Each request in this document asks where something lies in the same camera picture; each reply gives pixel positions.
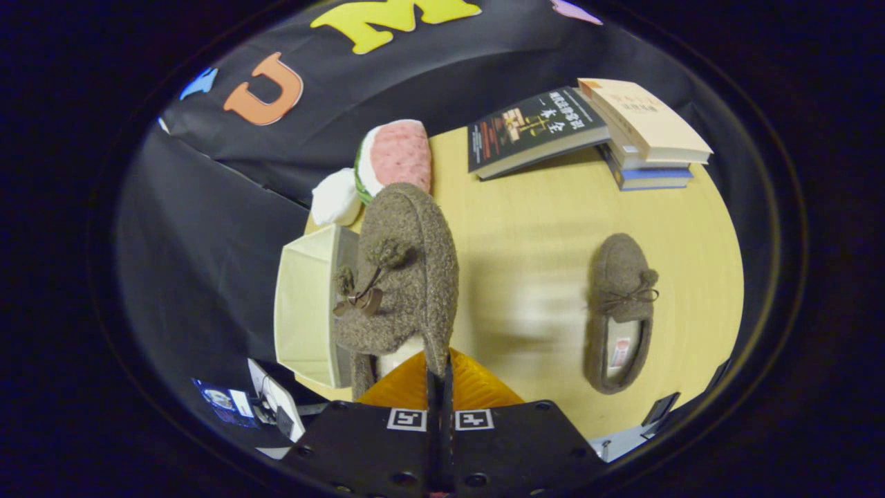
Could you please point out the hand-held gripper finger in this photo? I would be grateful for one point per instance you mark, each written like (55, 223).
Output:
(448, 408)
(434, 408)

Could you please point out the blue cover book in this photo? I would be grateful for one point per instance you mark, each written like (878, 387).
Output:
(650, 176)

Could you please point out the beige cover book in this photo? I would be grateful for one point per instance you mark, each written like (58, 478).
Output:
(650, 117)

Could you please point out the brown fuzzy slipper shoe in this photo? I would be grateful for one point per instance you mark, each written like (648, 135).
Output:
(408, 228)
(619, 263)

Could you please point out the white plush toy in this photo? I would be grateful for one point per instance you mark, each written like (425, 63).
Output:
(335, 197)

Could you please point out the black cover book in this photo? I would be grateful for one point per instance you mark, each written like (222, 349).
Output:
(532, 124)

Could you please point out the small black block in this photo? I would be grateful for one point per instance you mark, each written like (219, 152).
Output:
(660, 409)

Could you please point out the watermelon slice plush toy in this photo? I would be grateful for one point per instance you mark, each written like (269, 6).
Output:
(401, 152)

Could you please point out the blue printed card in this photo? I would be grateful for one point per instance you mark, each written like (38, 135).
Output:
(221, 400)

